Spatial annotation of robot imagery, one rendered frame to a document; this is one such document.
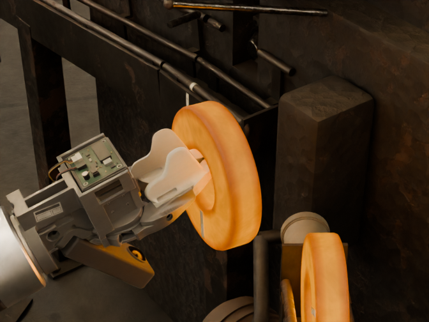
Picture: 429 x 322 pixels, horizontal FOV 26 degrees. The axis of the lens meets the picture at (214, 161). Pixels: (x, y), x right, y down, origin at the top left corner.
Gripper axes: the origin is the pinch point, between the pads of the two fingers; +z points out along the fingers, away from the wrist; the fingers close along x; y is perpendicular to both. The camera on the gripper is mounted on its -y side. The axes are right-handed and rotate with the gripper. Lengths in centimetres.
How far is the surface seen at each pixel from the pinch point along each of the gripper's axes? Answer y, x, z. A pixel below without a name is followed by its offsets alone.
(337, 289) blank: -9.0, -15.0, 4.0
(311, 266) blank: -9.0, -10.9, 3.5
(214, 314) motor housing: -32.0, 9.0, -4.8
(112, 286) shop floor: -85, 73, -14
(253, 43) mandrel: -16.2, 36.4, 20.0
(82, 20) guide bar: -18, 66, 2
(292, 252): -15.1, -2.8, 4.4
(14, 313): -78, 74, -35
